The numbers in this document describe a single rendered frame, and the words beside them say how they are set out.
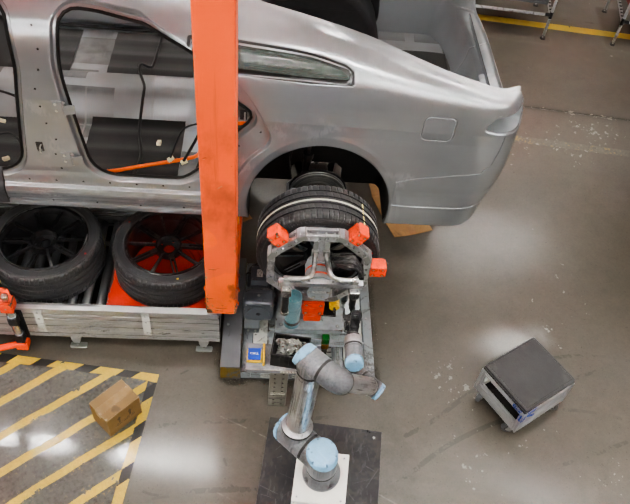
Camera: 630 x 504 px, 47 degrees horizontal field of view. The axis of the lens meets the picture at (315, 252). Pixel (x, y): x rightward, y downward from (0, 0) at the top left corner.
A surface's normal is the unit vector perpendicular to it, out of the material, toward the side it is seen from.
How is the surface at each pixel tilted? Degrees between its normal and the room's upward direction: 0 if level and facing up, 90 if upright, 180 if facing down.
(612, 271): 0
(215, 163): 90
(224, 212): 90
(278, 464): 0
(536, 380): 0
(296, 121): 90
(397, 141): 90
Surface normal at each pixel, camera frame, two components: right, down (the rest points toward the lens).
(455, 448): 0.08, -0.65
